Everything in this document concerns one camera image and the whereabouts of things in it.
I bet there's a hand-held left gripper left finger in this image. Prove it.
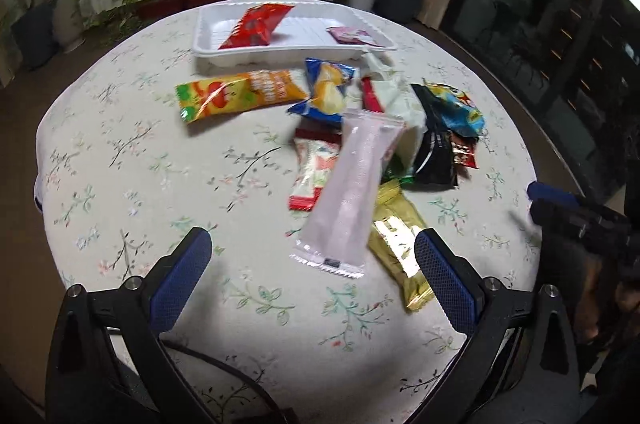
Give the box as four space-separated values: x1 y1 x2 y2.
46 226 216 424

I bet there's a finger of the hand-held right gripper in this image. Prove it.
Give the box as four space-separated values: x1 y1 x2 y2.
526 181 582 225

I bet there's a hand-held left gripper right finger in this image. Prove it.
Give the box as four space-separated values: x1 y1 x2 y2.
400 228 583 424

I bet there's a gold snack packet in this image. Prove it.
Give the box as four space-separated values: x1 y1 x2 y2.
367 179 436 312

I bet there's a black snack packet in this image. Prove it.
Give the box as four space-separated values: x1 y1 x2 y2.
410 84 458 189

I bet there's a blue colourful snack packet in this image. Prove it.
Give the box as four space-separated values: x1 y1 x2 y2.
422 78 485 139

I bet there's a long pink snack packet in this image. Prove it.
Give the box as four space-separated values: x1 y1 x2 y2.
289 109 406 279

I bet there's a red white strawberry snack packet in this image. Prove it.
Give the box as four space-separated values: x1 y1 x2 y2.
287 128 343 212

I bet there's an orange green snack packet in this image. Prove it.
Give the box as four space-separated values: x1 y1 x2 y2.
175 68 310 123

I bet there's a blue yellow snack packet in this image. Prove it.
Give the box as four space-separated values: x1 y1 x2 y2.
287 58 360 125

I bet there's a white plastic tray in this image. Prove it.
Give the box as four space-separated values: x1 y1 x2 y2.
192 1 398 67

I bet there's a person's right hand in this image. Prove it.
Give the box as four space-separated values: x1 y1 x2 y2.
574 249 640 350

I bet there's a small dark red snack packet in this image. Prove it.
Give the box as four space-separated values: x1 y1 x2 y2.
450 131 479 169

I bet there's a dark glass sliding door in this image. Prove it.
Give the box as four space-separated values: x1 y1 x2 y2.
440 0 640 205

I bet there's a small pink snack packet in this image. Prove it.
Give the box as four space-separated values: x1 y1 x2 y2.
326 25 383 48

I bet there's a plant in white ribbed pot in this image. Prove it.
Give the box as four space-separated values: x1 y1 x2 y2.
51 0 87 50

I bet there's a black cable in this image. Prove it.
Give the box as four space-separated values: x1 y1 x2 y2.
160 339 301 424

